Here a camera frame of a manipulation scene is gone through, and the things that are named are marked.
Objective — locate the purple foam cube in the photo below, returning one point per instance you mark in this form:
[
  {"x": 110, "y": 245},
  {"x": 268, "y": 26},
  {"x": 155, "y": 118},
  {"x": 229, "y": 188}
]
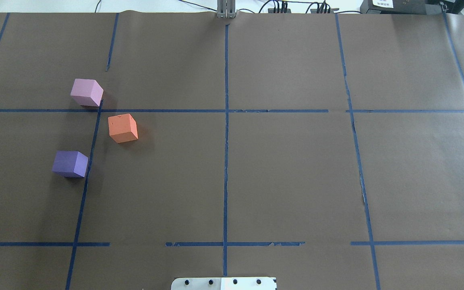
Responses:
[{"x": 70, "y": 164}]

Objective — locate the black power strip right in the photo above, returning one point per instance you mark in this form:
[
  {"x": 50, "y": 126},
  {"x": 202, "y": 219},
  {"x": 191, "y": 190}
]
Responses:
[{"x": 319, "y": 10}]

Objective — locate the black equipment box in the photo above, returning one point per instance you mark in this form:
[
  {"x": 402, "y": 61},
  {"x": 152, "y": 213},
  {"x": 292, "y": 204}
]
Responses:
[{"x": 411, "y": 7}]

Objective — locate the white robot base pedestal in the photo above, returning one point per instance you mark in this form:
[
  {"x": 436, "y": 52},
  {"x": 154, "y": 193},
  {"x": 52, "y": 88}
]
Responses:
[{"x": 225, "y": 283}]

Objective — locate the grey aluminium frame post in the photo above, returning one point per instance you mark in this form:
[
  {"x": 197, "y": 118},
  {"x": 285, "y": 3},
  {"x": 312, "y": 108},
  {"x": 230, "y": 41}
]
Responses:
[{"x": 226, "y": 9}]

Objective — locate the orange foam cube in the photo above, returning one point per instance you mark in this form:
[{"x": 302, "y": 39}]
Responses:
[{"x": 123, "y": 128}]

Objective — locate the black power strip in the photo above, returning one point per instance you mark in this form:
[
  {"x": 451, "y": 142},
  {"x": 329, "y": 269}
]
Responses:
[
  {"x": 280, "y": 10},
  {"x": 319, "y": 10}
]

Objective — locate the black power strip left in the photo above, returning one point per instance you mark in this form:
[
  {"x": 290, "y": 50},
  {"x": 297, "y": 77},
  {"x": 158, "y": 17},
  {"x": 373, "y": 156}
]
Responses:
[{"x": 280, "y": 10}]

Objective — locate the pink foam cube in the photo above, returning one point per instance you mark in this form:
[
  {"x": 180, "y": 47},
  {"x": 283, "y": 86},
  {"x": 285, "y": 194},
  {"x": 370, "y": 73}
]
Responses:
[{"x": 87, "y": 92}]

